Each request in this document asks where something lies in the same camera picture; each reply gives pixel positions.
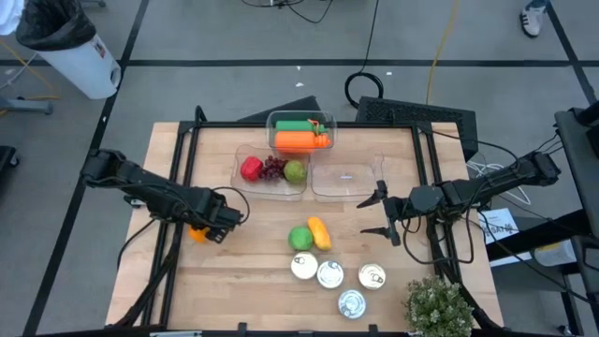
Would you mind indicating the black side table frame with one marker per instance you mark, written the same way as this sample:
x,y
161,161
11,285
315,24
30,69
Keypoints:
x,y
538,234

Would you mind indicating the black table clamp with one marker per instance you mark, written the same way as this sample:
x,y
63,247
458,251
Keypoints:
x,y
373,328
241,326

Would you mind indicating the white cloth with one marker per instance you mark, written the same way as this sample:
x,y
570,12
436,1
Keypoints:
x,y
9,14

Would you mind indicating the black floor object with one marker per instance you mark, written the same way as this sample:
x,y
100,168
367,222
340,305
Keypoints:
x,y
7,159

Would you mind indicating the small potted green plant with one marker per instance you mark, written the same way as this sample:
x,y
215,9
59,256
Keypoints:
x,y
437,309

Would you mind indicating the black perforated case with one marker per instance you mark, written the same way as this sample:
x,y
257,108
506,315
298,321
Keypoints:
x,y
421,114

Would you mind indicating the blue label tin can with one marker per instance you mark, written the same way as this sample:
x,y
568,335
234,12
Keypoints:
x,y
304,266
372,276

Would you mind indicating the silver tin can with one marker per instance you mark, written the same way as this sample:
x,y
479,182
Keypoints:
x,y
351,304

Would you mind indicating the white plastic container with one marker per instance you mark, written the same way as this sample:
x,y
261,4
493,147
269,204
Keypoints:
x,y
554,253

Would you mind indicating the silver aluminium bar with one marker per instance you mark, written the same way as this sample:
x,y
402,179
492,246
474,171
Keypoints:
x,y
175,334

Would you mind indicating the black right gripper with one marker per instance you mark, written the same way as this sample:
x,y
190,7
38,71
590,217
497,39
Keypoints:
x,y
398,208

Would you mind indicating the red bell pepper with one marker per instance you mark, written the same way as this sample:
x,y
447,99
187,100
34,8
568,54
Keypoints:
x,y
251,168

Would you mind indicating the white trash can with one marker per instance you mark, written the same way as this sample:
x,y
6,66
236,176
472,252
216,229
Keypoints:
x,y
79,70

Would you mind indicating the white paper sheet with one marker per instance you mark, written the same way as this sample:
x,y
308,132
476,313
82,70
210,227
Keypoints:
x,y
503,224

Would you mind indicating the yellow mango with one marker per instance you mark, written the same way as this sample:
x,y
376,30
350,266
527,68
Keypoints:
x,y
319,233

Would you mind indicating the dark red grape bunch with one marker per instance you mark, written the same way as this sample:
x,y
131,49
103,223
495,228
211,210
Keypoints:
x,y
273,169

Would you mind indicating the grey metal floor base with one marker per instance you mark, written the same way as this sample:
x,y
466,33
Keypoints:
x,y
23,105

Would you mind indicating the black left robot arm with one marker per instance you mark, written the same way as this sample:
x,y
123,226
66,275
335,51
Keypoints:
x,y
140,182

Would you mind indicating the black trash bag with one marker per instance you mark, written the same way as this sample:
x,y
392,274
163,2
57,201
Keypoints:
x,y
51,23

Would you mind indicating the olive green label can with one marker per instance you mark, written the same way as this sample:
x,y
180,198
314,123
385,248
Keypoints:
x,y
330,274

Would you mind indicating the grey black cart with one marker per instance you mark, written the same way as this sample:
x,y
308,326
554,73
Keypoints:
x,y
578,154

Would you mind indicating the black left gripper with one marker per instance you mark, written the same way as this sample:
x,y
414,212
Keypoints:
x,y
220,210

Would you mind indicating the small clear plastic bin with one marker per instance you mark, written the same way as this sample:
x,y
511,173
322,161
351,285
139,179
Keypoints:
x,y
331,122

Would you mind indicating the olive green pear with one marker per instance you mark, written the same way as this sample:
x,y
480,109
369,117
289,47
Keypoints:
x,y
295,172

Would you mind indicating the black metal table frame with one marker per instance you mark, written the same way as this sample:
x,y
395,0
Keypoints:
x,y
224,125

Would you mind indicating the orange fruit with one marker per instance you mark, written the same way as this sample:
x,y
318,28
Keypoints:
x,y
197,234

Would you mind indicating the person's foot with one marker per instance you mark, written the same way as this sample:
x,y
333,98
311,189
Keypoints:
x,y
532,21

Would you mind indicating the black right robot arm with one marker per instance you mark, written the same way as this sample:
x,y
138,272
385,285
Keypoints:
x,y
491,185

